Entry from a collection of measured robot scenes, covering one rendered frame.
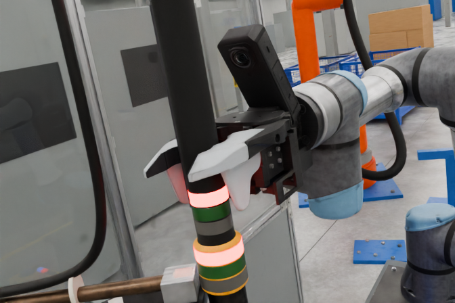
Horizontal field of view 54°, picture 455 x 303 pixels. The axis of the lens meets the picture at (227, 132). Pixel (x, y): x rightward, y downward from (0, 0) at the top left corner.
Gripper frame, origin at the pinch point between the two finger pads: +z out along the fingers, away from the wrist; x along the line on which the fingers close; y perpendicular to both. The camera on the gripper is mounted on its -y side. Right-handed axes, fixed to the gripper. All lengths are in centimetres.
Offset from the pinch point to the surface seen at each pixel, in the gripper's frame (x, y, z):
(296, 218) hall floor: 165, 165, -299
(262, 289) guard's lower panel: 70, 92, -103
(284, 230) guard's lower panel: 70, 78, -126
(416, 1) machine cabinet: 223, -1, -1038
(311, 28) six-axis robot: 165, 3, -375
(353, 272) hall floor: 89, 165, -234
